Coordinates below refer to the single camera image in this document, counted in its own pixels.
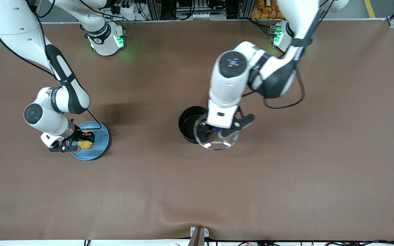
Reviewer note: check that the blue round plate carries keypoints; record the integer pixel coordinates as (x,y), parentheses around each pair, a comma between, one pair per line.
(101,141)

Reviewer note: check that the yellow potato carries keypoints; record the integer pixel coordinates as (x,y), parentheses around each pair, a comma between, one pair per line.
(84,145)

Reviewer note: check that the pile of orange packets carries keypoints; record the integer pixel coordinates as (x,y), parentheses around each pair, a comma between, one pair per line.
(263,10)

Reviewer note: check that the glass lid with blue knob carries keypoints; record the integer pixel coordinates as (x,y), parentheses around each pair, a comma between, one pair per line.
(217,145)

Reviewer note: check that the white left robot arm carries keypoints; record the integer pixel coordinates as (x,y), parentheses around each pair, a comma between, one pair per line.
(227,82)

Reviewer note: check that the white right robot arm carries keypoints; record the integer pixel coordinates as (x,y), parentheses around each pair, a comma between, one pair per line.
(63,92)

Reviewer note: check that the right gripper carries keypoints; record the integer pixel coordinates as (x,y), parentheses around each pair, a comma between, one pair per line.
(79,133)

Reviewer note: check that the brown table cover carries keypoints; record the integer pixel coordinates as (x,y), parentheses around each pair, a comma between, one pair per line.
(286,171)

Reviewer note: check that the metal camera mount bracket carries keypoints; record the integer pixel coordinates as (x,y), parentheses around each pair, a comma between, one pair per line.
(198,239)

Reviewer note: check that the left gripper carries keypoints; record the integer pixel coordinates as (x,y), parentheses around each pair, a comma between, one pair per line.
(209,127)

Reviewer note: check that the aluminium frame post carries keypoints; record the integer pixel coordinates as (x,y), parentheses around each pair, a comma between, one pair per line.
(245,9)
(153,10)

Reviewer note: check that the white power strip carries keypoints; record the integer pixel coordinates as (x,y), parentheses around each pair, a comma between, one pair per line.
(200,15)
(125,10)

